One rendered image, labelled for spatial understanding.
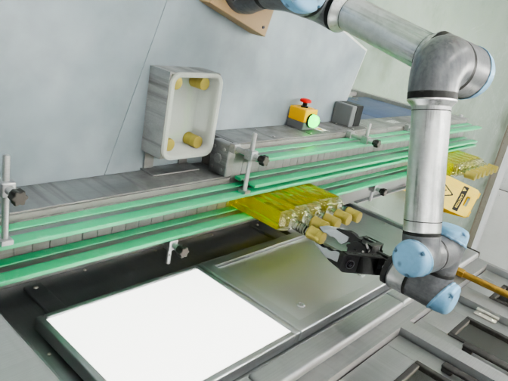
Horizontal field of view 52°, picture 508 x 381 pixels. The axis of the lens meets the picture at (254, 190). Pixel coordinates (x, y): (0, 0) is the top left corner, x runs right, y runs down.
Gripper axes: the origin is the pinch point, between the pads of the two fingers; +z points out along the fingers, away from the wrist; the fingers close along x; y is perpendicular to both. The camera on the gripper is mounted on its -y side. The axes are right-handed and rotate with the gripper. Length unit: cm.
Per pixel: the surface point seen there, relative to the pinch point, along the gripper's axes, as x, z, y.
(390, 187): -2, 31, 103
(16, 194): 9, 17, -72
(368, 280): -10.8, -9.3, 16.4
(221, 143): 14.3, 33.3, -8.4
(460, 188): -30, 74, 343
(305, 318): -13.5, -11.1, -15.6
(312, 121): 23, 34, 33
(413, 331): -14.0, -27.7, 8.7
